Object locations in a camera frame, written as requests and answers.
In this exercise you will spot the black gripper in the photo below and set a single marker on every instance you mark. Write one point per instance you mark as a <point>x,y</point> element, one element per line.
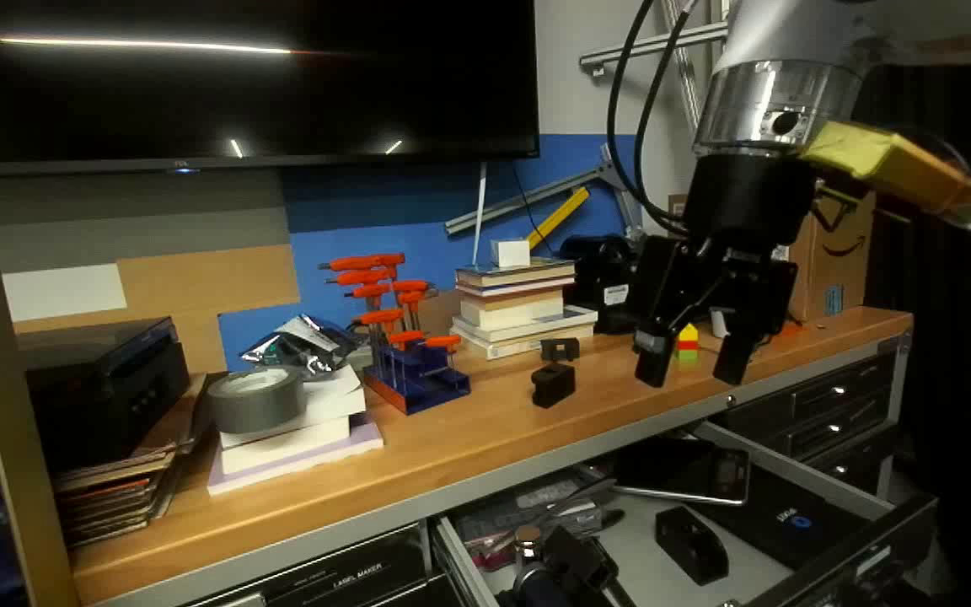
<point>742,205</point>

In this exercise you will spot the grey metal tool drawer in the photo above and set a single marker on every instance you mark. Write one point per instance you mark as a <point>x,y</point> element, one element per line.
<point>637,576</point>

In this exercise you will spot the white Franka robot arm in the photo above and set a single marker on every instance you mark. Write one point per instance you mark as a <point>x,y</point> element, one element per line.
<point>783,56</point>

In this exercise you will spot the workbench drawer cabinet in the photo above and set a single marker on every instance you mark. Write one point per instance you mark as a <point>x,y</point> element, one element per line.
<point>835,406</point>

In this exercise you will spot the colourful lego block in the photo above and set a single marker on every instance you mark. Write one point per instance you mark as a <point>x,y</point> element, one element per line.
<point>689,348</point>

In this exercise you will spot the black flat case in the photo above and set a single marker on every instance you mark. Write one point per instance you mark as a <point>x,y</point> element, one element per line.
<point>681,471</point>

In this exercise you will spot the black label printer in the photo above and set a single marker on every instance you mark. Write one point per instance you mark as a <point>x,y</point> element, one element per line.
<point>601,282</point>

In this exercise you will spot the cardboard shipping box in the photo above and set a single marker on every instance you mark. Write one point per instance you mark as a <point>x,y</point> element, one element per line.
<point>841,266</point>

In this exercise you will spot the stack of books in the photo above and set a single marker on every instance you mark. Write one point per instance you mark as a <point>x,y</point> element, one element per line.
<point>519,342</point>

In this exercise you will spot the thick white-paged book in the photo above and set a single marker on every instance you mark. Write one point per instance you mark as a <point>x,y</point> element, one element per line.
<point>514,313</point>

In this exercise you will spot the black box blue label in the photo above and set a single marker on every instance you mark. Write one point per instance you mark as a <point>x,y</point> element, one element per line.
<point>789,520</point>

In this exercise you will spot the yellow spirit level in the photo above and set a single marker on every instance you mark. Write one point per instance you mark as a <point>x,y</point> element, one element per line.
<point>557,219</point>

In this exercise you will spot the dark cover book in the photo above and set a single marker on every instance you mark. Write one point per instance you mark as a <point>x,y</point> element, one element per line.
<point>514,278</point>

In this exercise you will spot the small white box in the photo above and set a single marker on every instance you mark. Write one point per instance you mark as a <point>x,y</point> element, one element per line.
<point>509,256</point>

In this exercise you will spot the grey metal bar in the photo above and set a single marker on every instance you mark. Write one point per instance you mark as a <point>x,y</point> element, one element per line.
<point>532,205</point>

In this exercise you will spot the assorted silver hand tools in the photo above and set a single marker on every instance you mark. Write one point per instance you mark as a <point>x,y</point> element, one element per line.
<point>532,510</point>

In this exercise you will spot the black power tool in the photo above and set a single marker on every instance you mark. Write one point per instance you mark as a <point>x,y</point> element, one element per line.
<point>565,576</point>

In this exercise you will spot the thin white rod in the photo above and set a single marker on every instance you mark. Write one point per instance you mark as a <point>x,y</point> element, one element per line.
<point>479,214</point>

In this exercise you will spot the blue hex key stand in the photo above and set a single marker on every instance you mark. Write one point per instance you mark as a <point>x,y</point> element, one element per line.
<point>421,388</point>

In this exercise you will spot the black white plastic package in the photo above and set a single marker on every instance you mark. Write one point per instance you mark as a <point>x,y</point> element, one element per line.
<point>303,342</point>

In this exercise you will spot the pink foam board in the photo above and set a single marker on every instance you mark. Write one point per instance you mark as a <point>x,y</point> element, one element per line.
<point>303,462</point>

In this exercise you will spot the brown cardboard panel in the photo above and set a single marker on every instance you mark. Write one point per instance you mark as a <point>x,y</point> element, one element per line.
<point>218,282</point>

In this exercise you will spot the black electronic box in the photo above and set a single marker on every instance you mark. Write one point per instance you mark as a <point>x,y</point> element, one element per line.
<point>102,384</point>

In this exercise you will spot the white paper sheet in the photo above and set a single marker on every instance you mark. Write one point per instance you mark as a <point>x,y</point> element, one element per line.
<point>66,293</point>

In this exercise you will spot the black plastic bracket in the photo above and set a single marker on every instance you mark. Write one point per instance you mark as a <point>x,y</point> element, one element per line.
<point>693,543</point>

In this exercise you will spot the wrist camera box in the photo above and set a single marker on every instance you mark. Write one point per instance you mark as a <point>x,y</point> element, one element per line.
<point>901,169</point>

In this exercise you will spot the wall-mounted metal rail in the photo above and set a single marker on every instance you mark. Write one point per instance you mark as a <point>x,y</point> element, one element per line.
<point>643,50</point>

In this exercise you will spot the blue wall board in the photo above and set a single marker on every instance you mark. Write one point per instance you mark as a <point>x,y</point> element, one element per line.
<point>397,214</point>

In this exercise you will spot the grey duct tape roll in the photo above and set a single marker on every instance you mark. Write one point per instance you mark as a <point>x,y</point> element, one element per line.
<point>253,403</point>

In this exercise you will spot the wooden shelf post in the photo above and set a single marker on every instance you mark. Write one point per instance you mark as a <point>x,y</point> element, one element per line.
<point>16,474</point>

